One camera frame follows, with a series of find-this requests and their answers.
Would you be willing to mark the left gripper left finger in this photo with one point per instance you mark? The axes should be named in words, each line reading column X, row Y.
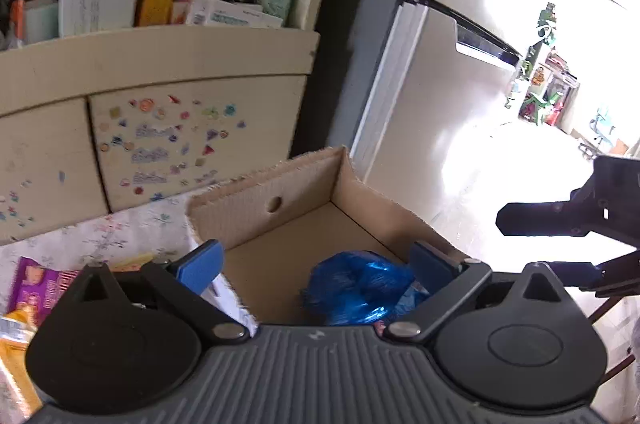
column 180, row 285

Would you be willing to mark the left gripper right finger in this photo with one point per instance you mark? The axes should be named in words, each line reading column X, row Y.
column 451, row 286

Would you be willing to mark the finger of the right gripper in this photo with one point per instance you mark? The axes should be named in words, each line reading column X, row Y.
column 551, row 219
column 581, row 275

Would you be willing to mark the purple noodle snack bag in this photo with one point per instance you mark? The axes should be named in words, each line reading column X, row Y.
column 38, row 288

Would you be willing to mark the floral white tablecloth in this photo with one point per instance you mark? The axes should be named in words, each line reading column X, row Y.
column 160, row 228

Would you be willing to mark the brown cardboard box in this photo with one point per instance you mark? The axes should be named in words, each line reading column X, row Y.
column 277, row 224

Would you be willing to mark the blue foil snack bag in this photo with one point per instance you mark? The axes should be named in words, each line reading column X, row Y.
column 356, row 288

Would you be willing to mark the beige cabinet with stickers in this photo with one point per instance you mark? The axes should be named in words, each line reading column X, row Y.
column 94, row 124

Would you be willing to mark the yellow orange snack bag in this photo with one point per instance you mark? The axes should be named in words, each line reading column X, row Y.
column 17, row 330

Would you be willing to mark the flat white medicine box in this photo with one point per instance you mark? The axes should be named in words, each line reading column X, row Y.
column 218, row 13

